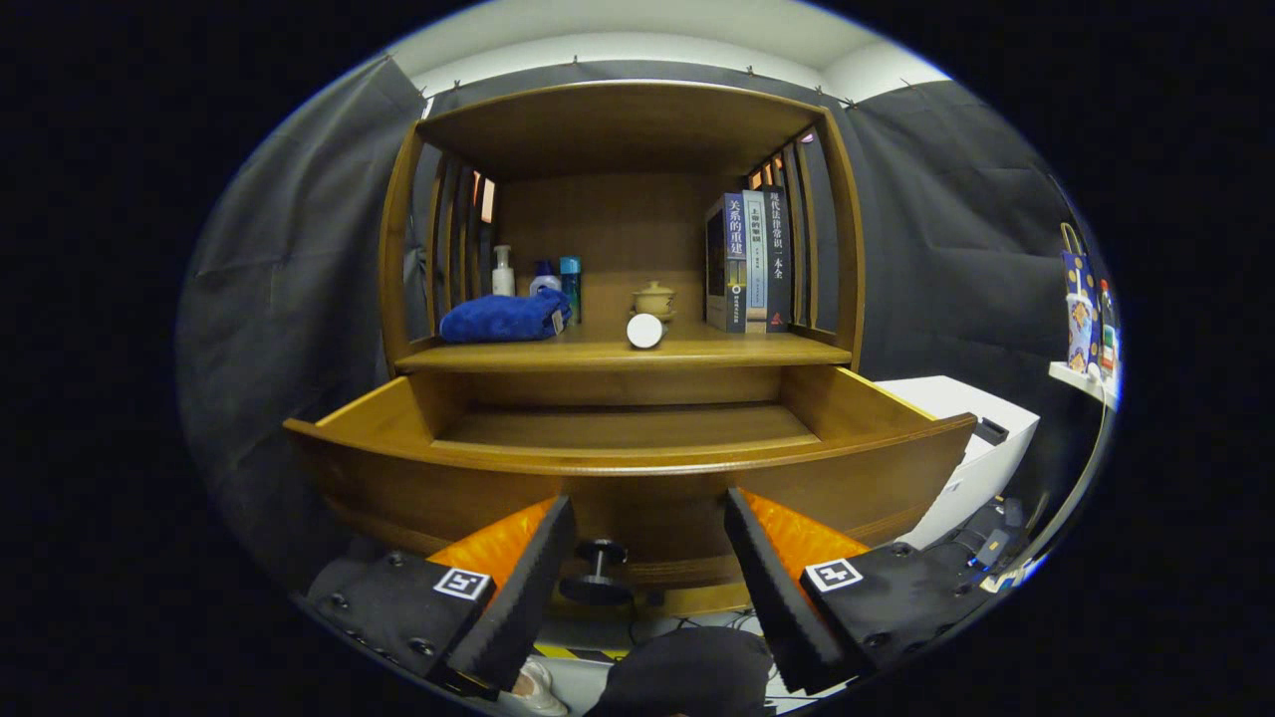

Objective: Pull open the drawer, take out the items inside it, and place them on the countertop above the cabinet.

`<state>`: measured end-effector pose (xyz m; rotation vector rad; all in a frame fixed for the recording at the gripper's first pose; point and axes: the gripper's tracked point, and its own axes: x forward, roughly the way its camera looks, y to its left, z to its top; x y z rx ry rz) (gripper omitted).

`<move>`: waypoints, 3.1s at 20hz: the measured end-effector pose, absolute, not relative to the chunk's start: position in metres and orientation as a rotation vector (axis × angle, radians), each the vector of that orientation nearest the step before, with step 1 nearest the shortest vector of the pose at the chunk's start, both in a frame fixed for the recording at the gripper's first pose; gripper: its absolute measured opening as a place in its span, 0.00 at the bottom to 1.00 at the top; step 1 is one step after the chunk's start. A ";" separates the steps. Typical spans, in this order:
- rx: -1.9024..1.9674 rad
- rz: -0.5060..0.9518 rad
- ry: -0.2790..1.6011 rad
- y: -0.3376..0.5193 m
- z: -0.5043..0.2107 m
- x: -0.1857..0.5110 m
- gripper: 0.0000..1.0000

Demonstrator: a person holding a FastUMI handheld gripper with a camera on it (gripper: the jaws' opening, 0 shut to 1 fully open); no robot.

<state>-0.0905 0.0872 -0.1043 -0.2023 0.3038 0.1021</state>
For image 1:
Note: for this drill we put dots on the black floor equipment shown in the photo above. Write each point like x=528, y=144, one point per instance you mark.
x=991, y=548

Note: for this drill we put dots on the beige lidded teacup with saucer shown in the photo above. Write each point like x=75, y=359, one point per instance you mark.
x=654, y=299

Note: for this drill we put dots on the blue patterned gift bag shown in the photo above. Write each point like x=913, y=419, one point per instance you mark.
x=1076, y=269

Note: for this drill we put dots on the blue towel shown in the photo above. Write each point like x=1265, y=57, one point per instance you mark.
x=498, y=317

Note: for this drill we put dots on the white bottle with blue cap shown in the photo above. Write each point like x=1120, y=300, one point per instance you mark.
x=544, y=284

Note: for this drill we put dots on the person's white shoe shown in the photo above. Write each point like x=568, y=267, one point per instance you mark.
x=538, y=689

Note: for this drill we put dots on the white cabinet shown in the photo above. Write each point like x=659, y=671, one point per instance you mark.
x=956, y=398

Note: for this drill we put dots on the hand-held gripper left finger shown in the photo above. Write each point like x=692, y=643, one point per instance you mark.
x=523, y=597

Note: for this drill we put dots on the grey spine book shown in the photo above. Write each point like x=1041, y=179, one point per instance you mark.
x=755, y=259

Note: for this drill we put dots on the white shelf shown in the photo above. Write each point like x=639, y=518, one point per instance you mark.
x=1081, y=383

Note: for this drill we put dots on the teal bottle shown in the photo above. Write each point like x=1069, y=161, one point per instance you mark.
x=570, y=279

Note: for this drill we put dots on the blue patterned carton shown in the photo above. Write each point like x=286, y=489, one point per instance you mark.
x=1081, y=334

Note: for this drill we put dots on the wooden drawer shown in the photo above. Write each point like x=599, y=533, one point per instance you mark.
x=637, y=488

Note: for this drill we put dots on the wooden countertop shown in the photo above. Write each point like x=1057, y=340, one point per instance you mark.
x=717, y=349

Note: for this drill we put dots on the white pump bottle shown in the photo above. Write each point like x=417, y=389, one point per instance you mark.
x=503, y=279

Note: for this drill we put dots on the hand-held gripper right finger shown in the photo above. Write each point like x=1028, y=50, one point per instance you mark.
x=777, y=597

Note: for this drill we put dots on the white tube with green label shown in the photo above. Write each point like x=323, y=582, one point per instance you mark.
x=644, y=331

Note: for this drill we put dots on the person's dark trouser leg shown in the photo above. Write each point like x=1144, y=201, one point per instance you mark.
x=687, y=677

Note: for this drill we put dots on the wooden cabinet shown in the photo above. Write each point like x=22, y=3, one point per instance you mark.
x=618, y=129

